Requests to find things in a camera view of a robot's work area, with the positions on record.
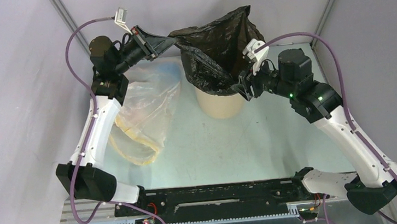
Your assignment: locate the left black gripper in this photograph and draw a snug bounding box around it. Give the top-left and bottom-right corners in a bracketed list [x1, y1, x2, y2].
[109, 22, 179, 76]

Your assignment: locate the clear plastic bag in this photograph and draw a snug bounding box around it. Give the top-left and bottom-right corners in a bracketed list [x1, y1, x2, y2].
[108, 58, 182, 166]

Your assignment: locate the black trash bag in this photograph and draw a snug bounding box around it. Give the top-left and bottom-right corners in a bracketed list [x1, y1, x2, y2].
[169, 5, 264, 96]

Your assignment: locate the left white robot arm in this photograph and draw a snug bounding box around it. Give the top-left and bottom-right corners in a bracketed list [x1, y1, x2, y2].
[55, 25, 176, 215]

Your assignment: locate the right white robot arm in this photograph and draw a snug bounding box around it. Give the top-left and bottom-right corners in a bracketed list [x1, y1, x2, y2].
[233, 49, 397, 215]

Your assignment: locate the beige plastic trash bin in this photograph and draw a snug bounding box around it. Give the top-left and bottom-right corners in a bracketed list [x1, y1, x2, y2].
[195, 87, 246, 119]

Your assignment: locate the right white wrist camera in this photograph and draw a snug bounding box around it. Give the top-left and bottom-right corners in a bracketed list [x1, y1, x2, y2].
[242, 39, 269, 76]

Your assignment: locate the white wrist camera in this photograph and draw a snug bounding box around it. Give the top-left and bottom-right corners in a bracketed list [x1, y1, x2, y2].
[114, 7, 132, 34]
[242, 39, 269, 76]

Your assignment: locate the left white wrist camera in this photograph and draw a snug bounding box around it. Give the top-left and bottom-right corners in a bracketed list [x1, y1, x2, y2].
[114, 7, 132, 34]

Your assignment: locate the left aluminium frame post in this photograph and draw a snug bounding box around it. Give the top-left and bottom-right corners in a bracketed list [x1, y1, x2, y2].
[49, 0, 90, 56]

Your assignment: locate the aluminium frame post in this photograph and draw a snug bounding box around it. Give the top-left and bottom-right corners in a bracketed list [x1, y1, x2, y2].
[306, 0, 359, 48]
[49, 0, 90, 56]

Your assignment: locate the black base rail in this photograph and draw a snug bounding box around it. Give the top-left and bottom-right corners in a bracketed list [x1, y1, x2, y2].
[113, 172, 330, 224]

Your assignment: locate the right aluminium frame post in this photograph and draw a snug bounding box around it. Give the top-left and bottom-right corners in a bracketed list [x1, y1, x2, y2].
[306, 0, 359, 48]

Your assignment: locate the red wire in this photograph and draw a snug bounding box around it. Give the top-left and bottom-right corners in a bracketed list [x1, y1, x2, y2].
[147, 202, 159, 219]

